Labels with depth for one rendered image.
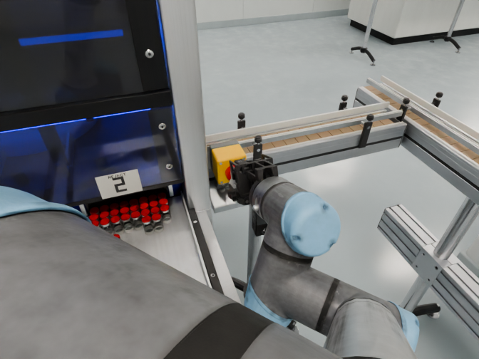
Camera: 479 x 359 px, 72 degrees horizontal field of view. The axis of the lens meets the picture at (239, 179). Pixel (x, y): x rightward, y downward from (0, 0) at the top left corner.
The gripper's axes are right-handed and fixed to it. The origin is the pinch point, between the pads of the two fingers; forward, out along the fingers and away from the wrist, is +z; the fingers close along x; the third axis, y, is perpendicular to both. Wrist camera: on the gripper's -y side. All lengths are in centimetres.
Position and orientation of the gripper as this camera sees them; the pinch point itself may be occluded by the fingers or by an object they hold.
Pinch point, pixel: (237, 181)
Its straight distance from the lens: 74.3
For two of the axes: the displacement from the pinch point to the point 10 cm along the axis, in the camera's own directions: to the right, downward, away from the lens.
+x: -9.4, 2.1, -2.5
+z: -3.0, -2.3, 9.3
